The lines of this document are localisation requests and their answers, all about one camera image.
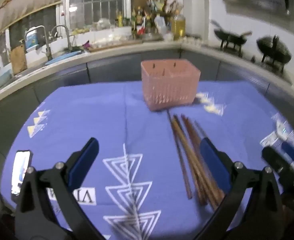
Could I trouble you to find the white plastic jug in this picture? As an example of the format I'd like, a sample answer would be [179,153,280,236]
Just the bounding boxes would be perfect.
[154,14,168,35]

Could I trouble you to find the black wok with wooden handle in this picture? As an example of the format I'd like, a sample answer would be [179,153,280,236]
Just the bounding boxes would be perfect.
[211,20,253,46]

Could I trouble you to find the yellow cooking oil bottle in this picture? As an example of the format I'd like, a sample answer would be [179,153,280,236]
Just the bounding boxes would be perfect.
[171,11,186,40]

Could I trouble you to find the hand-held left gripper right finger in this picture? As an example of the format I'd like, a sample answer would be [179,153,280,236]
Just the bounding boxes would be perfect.
[194,137,284,240]

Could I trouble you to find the blue sink mat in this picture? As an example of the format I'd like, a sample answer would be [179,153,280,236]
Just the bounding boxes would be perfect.
[45,51,84,65]

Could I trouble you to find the white plastic tub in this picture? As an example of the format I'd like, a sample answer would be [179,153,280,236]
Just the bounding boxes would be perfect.
[0,69,12,86]

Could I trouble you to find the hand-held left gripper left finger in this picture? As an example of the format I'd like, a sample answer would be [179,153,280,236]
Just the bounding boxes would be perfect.
[14,137,105,240]

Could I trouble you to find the row of condiment bottles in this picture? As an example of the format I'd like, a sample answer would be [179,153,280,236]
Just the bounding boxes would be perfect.
[116,0,172,35]

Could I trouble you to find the printed blue tablecloth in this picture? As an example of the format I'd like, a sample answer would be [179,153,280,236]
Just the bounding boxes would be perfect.
[0,80,294,240]

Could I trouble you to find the black gas stove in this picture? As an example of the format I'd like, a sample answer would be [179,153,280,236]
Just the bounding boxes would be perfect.
[218,39,289,77]

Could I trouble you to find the black lidded wok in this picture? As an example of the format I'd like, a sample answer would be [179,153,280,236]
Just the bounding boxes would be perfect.
[256,35,293,66]

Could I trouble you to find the steel sink faucet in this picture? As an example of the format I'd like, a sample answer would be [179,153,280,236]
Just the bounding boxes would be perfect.
[24,25,53,61]
[49,25,73,52]

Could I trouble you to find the wooden cutting board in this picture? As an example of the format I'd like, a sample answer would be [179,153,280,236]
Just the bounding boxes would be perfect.
[10,45,28,75]

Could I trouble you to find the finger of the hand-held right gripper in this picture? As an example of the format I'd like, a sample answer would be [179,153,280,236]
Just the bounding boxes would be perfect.
[281,142,294,173]
[261,147,284,175]

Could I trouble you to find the barred window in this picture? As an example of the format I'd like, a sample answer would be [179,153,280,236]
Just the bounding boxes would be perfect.
[69,0,131,28]

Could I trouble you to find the grey kitchen counter cabinets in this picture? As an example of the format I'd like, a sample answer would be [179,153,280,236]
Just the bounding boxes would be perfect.
[0,40,294,143]

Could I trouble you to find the black smartphone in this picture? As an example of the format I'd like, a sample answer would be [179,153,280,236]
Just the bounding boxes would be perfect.
[10,150,33,197]

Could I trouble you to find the bunch of chopsticks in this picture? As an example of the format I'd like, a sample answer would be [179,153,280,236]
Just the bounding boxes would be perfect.
[168,114,225,209]

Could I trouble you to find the pink plastic utensil basket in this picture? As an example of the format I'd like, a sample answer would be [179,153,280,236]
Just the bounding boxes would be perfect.
[141,59,201,112]

